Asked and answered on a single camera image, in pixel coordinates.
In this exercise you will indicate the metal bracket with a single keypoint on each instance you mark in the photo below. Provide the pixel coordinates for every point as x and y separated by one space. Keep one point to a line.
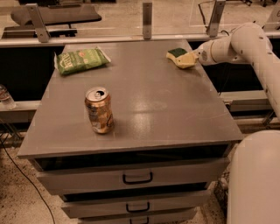
37 21
147 19
213 26

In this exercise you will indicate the clear plastic water bottle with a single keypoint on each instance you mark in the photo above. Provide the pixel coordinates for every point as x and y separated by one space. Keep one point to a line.
6 98

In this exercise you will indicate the middle grey drawer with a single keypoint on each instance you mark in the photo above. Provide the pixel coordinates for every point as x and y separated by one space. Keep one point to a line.
102 209

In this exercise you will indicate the grey drawer cabinet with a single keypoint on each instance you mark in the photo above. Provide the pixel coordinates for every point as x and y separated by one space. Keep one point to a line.
161 114

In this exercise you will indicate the green chip bag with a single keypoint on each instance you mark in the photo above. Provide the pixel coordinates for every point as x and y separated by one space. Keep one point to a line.
81 60

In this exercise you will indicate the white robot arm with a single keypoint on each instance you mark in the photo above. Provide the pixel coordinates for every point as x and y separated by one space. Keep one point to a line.
254 176

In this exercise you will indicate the right metal bracket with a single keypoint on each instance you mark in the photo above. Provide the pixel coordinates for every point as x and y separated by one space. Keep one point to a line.
213 26

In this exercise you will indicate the orange soda can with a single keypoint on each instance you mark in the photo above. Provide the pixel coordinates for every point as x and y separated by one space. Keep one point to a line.
98 105

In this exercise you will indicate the black office chair base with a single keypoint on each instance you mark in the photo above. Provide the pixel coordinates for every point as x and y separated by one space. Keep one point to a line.
51 15

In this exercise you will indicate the green and yellow sponge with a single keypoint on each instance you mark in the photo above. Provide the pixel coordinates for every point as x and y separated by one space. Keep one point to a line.
181 58

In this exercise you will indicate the top grey drawer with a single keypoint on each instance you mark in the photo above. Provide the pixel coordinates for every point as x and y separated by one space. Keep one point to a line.
133 176

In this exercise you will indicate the bottom grey drawer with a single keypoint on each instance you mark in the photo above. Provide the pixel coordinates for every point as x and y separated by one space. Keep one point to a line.
158 217

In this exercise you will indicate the grey drawer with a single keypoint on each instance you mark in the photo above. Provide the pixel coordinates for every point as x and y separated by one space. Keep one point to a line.
133 176
158 217
102 209

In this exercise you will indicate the left metal bracket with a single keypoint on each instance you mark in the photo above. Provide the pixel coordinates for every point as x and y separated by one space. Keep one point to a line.
37 21

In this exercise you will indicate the centre metal bracket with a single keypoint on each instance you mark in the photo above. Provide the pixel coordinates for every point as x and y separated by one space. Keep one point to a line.
147 19

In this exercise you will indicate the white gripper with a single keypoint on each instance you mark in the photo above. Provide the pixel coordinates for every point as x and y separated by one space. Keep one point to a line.
205 54

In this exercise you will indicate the wire basket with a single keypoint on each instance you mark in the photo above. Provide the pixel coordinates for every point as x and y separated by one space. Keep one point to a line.
221 192

